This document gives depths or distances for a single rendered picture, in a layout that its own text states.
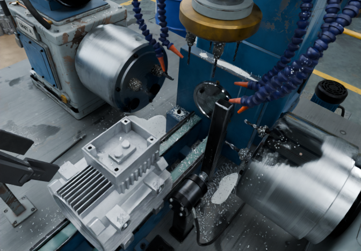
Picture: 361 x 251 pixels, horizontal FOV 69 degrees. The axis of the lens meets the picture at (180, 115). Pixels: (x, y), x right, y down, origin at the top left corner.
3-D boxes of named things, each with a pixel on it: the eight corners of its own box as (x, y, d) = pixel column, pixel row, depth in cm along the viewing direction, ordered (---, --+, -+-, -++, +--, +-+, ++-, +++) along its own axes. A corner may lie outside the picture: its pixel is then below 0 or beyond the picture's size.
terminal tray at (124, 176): (127, 135, 64) (124, 114, 59) (160, 159, 60) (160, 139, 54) (86, 167, 57) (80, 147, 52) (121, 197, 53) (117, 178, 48)
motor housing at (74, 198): (121, 162, 76) (114, 116, 63) (172, 202, 69) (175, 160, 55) (60, 213, 65) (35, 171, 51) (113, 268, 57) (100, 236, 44)
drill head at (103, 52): (111, 57, 114) (102, -2, 96) (175, 96, 99) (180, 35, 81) (59, 83, 99) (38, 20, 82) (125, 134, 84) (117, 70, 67)
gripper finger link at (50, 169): (25, 156, 38) (28, 159, 38) (58, 165, 45) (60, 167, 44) (11, 173, 38) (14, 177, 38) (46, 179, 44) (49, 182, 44)
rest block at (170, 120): (175, 124, 104) (177, 102, 96) (188, 133, 102) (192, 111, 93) (165, 132, 101) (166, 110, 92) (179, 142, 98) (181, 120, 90)
